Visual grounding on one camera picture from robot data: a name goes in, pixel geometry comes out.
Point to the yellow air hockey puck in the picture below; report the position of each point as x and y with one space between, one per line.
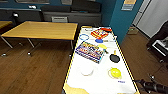
115 72

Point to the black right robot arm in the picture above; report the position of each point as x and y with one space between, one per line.
157 87

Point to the black air hockey striker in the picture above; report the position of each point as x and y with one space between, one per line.
114 58

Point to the yellow air hockey table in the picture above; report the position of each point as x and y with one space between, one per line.
100 78

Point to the brown cardboard box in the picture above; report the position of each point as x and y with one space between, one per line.
133 30

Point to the colourful game box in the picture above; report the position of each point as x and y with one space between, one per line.
89 51

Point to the long yellow wooden table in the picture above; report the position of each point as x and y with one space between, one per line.
4 24
43 30

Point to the yellow framed wall notice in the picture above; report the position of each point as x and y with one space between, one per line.
129 4

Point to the white wall outlet strip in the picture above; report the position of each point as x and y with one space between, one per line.
32 6

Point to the glass wall window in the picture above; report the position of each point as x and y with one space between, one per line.
30 1

